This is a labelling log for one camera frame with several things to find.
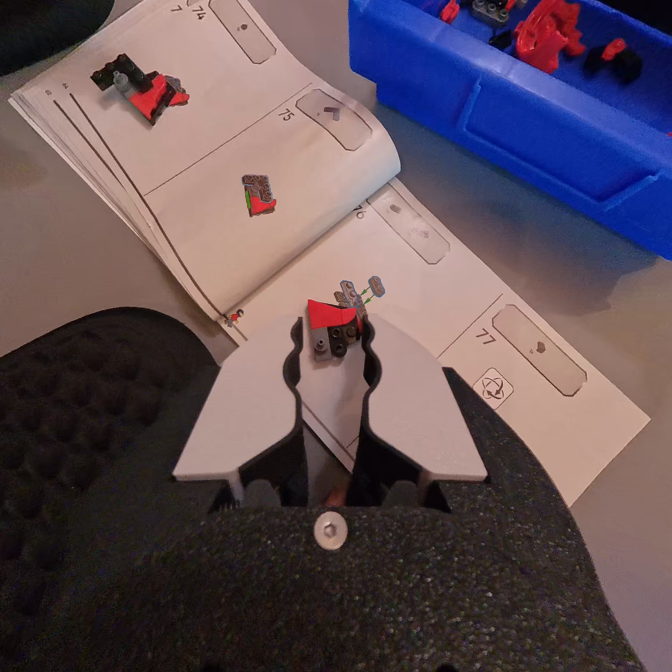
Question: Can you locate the blue plastic bin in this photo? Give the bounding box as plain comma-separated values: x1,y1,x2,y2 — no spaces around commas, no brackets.
348,0,672,261

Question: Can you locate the black red brick assembly with pin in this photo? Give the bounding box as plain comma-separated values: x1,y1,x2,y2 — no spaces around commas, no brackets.
89,52,191,127

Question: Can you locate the dark rounded object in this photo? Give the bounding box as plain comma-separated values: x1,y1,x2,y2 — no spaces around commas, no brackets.
0,0,115,77

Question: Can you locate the pile of red black bricks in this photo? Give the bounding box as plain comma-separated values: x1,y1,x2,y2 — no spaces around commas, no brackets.
420,0,644,85

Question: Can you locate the small red grey brick assembly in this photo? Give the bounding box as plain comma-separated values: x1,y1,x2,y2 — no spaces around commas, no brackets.
307,298,366,364

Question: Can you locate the white instruction booklet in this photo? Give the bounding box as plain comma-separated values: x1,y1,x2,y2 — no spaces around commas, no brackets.
8,0,652,509

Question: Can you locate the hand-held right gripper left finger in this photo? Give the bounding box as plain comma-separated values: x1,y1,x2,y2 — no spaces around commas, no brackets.
172,315,309,508

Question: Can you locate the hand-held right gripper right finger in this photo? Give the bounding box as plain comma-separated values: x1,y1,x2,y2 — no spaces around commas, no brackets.
351,313,490,508

